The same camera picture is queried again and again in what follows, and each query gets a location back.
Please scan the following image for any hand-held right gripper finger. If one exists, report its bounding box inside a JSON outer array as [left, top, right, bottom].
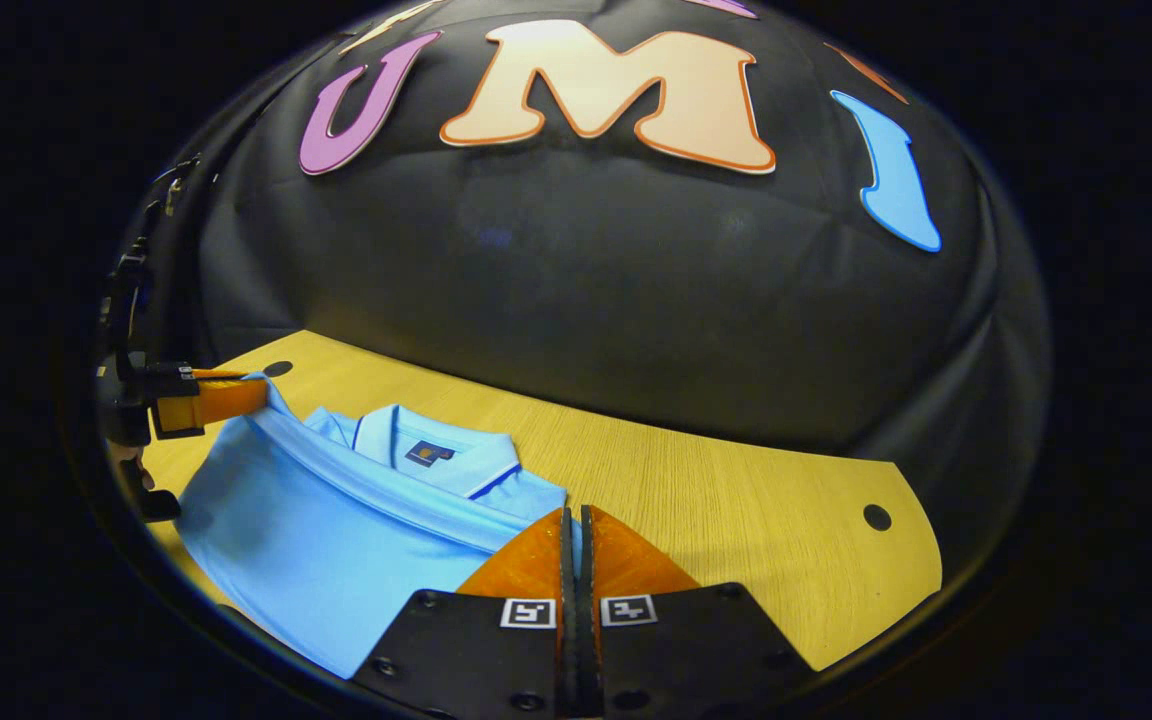
[[351, 506, 577, 720], [578, 505, 817, 719]]

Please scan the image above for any light blue polo T-shirt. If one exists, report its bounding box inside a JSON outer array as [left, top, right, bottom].
[[176, 375, 577, 681]]

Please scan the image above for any black backdrop cloth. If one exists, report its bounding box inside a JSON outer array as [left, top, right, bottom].
[[136, 0, 1052, 561]]

